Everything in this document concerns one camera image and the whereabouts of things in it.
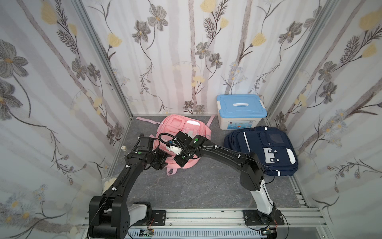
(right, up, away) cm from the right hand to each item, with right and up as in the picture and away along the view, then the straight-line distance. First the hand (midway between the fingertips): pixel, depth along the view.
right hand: (178, 157), depth 81 cm
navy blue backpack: (+62, +1, +13) cm, 63 cm away
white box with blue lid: (+40, +28, +20) cm, 53 cm away
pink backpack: (-7, +19, +25) cm, 32 cm away
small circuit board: (-15, -34, -10) cm, 39 cm away
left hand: (-3, +1, +2) cm, 4 cm away
